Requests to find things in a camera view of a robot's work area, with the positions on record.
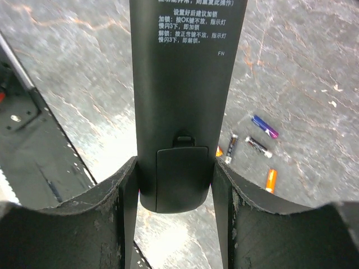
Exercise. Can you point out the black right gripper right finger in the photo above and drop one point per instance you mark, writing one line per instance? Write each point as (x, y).
(257, 229)

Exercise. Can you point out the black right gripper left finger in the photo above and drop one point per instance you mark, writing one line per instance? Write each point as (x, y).
(92, 230)

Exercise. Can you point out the black remote control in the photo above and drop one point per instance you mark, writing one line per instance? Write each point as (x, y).
(183, 54)

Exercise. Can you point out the black white-tipped battery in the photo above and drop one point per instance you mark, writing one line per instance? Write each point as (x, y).
(259, 147)

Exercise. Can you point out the black gold battery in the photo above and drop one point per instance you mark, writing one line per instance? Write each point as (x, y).
(231, 148)

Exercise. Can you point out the blue purple battery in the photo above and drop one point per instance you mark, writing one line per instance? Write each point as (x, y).
(271, 132)

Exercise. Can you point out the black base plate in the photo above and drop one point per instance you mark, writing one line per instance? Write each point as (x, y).
(40, 167)

